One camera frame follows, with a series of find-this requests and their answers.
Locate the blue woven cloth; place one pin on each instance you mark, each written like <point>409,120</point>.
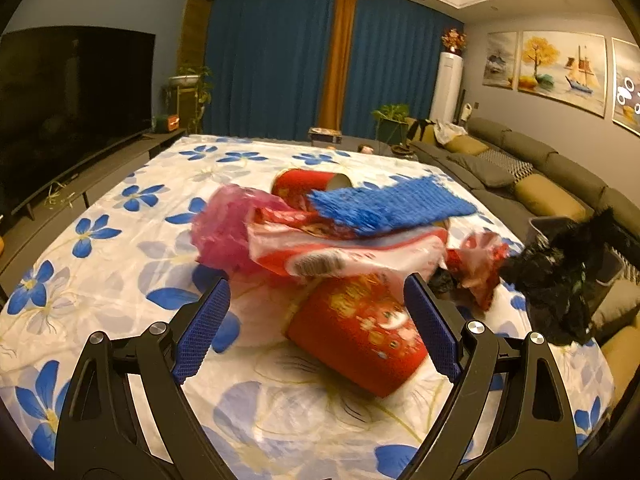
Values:
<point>390,205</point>

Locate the small red plastic wrapper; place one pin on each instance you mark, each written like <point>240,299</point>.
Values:
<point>480,265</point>

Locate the green leafy potted plant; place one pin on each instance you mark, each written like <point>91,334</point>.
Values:
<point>392,117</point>

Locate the red paper cup white inside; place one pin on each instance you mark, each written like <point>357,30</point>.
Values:
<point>302,185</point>

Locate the white blue floral tablecloth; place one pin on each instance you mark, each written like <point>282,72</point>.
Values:
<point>150,240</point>

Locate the dark grey low table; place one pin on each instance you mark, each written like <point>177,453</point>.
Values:
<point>360,141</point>

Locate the grey plastic bin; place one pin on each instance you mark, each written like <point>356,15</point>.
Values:
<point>550,227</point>

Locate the grey seat cushion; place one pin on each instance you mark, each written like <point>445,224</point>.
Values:
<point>617,312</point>

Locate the blue curtain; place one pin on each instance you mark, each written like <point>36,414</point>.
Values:
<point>400,60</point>
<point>270,60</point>

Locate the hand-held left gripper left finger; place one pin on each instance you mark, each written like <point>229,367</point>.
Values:
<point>202,335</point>

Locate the white cloth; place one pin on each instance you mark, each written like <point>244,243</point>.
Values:
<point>450,131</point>

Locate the brown wooden wall panel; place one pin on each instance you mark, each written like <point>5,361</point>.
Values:
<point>196,50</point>

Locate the small yellow cushion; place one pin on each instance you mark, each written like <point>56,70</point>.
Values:
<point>465,146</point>

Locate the large red printed paper cup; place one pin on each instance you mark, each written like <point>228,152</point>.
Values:
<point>360,340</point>

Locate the straw strands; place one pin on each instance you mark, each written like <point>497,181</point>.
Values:
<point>60,195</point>

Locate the small toy figure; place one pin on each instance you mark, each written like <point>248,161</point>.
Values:
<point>366,149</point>

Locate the tree and sailboat painting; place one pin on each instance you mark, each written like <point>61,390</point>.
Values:
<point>560,70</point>

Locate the grey sofa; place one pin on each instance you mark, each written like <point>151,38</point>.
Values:
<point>565,165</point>

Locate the pink plastic bag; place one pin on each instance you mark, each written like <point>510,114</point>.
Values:
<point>225,230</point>

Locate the black flat television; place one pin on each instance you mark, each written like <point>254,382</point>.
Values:
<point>65,110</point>

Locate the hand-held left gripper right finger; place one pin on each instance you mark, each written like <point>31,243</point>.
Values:
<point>432,330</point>

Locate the small orange green box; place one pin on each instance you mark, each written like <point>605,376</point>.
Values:
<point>167,123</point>

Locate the yellow seat cushion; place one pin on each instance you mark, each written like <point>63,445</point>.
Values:
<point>622,357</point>

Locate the large yellow cushion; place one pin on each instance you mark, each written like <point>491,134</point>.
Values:
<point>550,197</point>

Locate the red white plastic wrapper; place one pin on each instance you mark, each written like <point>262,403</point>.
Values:
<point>350,255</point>

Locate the small grey boat painting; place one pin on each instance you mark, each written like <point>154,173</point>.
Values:
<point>500,60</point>

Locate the dark grey television stand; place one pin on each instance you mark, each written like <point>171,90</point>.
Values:
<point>100,175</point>

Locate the black white patterned cushion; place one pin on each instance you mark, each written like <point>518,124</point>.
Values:
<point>515,164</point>

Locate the orange curtain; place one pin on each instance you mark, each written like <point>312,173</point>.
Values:
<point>340,60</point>

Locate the white framed painting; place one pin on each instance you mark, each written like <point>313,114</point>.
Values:
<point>627,90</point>

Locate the orange artificial flowers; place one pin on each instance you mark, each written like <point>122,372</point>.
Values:
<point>453,40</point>

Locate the white standing air conditioner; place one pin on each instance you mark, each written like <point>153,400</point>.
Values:
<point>446,87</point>

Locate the dark bowl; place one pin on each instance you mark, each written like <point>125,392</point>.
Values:
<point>402,152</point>

